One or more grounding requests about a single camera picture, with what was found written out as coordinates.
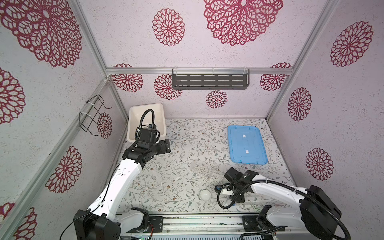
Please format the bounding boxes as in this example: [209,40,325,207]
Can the black wire wall rack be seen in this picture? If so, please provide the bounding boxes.
[78,95,113,139]

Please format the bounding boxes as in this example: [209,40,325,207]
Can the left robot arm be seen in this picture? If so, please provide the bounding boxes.
[73,139,171,240]

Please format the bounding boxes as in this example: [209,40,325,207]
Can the dark metal wall shelf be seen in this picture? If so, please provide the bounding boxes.
[171,69,250,90]

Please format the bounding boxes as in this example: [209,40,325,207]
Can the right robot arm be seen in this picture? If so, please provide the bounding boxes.
[215,168,351,240]

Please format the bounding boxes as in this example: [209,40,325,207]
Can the white plastic bin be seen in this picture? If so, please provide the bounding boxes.
[127,102,168,144]

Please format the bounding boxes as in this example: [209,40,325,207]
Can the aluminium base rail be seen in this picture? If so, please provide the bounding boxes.
[76,212,331,240]

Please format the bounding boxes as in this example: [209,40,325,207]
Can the blue plastic lid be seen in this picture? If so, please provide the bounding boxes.
[228,126,268,165]

